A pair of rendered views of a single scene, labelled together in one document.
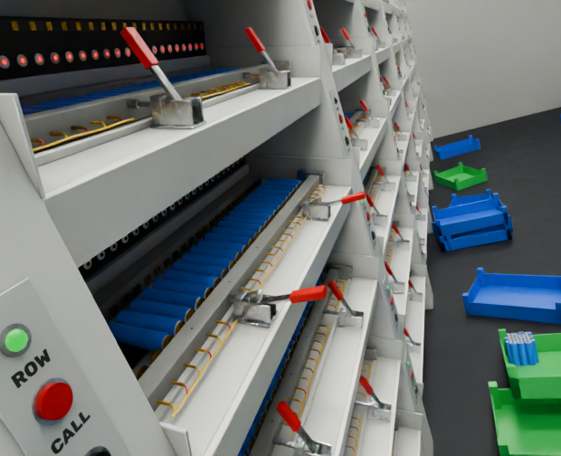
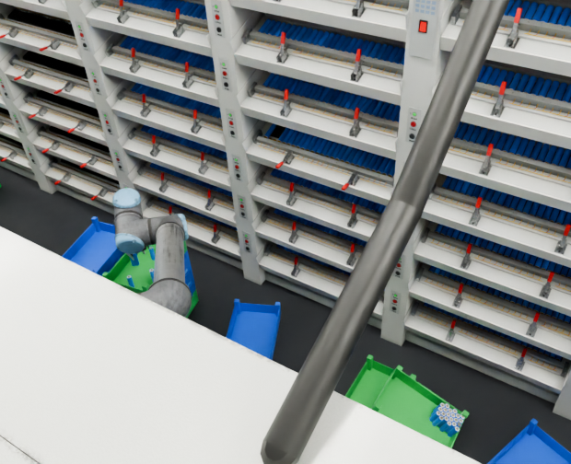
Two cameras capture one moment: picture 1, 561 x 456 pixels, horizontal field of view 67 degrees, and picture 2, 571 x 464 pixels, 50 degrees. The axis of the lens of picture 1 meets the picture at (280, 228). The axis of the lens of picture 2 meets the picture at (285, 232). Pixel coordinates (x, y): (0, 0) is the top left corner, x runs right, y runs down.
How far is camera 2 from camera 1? 2.20 m
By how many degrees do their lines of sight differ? 85
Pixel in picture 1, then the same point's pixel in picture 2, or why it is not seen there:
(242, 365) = (271, 157)
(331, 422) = (303, 208)
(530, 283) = not seen: outside the picture
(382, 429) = (343, 260)
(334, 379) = (321, 212)
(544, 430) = not seen: hidden behind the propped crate
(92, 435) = (233, 130)
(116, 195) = (252, 112)
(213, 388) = (266, 153)
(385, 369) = not seen: hidden behind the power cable
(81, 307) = (238, 119)
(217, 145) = (286, 123)
